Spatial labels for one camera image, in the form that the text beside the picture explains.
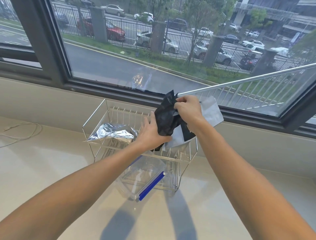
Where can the black plastic bag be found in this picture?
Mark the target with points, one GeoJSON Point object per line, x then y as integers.
{"type": "Point", "coordinates": [165, 118]}

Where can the black metal fence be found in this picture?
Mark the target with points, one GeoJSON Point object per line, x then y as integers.
{"type": "Point", "coordinates": [130, 27]}

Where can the silver foil bag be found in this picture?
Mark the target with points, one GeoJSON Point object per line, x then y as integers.
{"type": "Point", "coordinates": [111, 131]}

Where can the dark window frame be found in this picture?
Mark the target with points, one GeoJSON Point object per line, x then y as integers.
{"type": "Point", "coordinates": [51, 56]}

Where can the person's right hand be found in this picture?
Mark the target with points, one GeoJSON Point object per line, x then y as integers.
{"type": "Point", "coordinates": [191, 111]}

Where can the person's left hand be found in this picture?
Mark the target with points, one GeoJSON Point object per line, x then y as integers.
{"type": "Point", "coordinates": [150, 136]}

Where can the person's right forearm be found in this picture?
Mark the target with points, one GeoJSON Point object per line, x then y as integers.
{"type": "Point", "coordinates": [247, 188]}

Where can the person's left forearm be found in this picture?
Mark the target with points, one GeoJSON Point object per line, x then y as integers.
{"type": "Point", "coordinates": [69, 197]}

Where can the clear container with blue clips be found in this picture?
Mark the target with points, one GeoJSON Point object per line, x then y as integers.
{"type": "Point", "coordinates": [140, 175]}

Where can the row of parked cars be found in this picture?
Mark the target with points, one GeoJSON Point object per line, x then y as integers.
{"type": "Point", "coordinates": [116, 32]}

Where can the white pouch with black label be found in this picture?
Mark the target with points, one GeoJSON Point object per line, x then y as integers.
{"type": "Point", "coordinates": [212, 111]}

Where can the thin green tree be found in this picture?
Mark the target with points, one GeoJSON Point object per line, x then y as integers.
{"type": "Point", "coordinates": [197, 14]}

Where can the white metal railing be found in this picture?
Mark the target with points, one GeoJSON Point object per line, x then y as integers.
{"type": "Point", "coordinates": [247, 79]}

